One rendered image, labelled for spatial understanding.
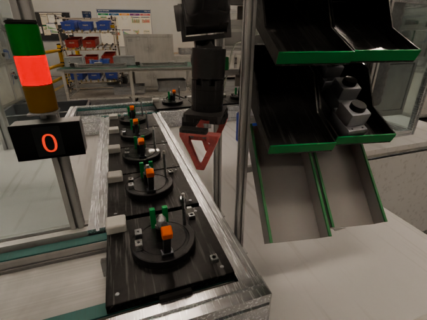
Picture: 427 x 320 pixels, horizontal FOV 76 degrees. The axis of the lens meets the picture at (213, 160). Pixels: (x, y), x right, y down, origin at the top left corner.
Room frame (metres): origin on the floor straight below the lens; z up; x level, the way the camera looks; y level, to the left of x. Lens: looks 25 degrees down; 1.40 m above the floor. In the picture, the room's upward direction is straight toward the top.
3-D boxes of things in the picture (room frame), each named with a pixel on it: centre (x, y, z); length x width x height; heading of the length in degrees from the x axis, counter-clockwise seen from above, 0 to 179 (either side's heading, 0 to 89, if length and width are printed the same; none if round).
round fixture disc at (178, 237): (0.47, 0.11, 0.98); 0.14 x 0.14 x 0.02
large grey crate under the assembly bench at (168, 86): (6.03, 0.90, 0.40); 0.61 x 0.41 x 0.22; 100
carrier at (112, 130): (1.18, 0.35, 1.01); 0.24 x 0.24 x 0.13; 19
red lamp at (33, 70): (0.52, 0.33, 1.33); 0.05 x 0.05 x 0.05
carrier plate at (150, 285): (0.47, 0.11, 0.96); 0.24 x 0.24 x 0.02; 19
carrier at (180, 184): (0.71, 0.19, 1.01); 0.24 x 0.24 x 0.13; 19
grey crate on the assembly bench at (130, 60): (5.83, 1.78, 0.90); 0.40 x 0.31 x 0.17; 100
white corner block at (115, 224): (0.53, 0.23, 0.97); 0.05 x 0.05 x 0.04; 19
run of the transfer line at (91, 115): (1.97, -0.24, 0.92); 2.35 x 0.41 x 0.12; 109
